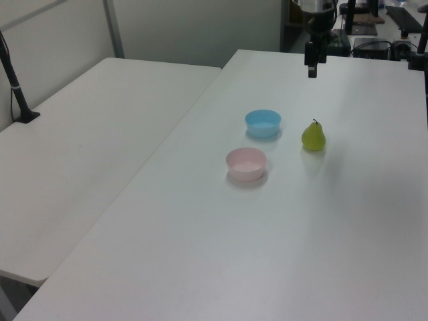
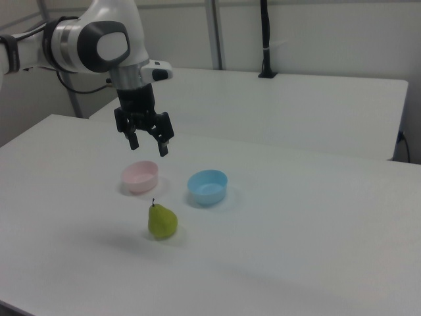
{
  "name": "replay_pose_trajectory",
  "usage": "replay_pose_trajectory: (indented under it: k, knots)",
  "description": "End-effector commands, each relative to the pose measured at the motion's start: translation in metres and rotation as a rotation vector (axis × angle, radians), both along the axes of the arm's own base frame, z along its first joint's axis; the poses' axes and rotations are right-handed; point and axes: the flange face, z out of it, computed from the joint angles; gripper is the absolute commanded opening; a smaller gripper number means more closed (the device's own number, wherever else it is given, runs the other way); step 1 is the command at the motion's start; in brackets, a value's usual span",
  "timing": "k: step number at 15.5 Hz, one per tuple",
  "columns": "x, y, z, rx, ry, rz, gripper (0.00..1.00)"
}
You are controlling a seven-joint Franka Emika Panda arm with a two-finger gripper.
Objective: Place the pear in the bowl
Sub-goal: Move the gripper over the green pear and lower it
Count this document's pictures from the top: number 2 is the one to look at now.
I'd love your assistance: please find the black pole with clamp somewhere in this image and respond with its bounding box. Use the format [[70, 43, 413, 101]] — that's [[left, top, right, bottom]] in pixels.
[[258, 0, 279, 79]]

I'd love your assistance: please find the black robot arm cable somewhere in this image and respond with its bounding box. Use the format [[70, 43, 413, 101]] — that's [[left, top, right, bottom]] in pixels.
[[56, 70, 114, 95]]

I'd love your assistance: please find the green pear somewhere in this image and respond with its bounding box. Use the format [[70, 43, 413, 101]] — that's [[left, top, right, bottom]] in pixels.
[[147, 197, 179, 241]]

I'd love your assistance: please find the adjacent white table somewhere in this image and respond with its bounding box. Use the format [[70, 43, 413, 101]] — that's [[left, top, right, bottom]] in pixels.
[[88, 67, 409, 161]]

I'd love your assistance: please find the blue plastic bowl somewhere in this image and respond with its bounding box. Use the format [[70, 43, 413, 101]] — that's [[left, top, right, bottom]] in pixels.
[[187, 169, 228, 207]]

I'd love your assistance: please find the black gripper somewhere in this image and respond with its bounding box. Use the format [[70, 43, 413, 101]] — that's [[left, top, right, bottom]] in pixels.
[[113, 83, 176, 158]]

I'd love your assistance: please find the pink plastic bowl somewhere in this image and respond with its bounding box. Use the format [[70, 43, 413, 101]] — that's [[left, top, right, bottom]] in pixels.
[[120, 160, 159, 194]]

